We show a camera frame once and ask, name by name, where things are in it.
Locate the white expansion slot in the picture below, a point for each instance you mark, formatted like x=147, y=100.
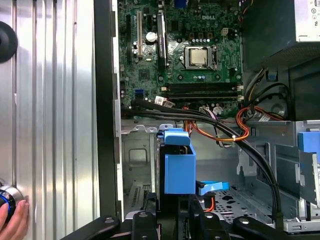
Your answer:
x=139, y=35

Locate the green motherboard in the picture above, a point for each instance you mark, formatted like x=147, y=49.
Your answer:
x=225, y=60

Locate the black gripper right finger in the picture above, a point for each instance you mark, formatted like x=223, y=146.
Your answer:
x=208, y=225

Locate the black CPU socket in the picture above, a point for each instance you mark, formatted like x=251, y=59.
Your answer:
x=186, y=60

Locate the metal drive cage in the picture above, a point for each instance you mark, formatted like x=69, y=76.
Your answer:
x=282, y=160

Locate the round black disc object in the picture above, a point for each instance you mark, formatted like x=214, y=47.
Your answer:
x=8, y=42

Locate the black RAM slot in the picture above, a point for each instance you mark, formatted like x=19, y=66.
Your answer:
x=202, y=95
x=202, y=86

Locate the metal disk bay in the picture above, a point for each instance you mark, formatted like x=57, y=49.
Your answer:
x=137, y=157

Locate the grey power supply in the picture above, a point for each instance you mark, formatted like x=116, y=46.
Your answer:
x=270, y=30

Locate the black PC case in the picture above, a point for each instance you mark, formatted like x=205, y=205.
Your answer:
x=105, y=100

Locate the hard disk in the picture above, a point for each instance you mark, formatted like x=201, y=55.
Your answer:
x=180, y=172

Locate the black graphics card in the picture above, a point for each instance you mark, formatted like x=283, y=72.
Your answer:
x=162, y=40

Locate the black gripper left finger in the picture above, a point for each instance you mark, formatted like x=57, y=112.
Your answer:
x=143, y=225

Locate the silver CPU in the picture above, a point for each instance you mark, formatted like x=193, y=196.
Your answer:
x=198, y=57

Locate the black expansion slot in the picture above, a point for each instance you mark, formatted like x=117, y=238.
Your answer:
x=129, y=37

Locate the person's hand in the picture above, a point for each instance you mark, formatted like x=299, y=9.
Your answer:
x=17, y=225

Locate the blue drive carrier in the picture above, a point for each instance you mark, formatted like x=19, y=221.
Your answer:
x=308, y=141

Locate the silver coin battery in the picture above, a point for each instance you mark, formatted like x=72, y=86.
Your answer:
x=150, y=37

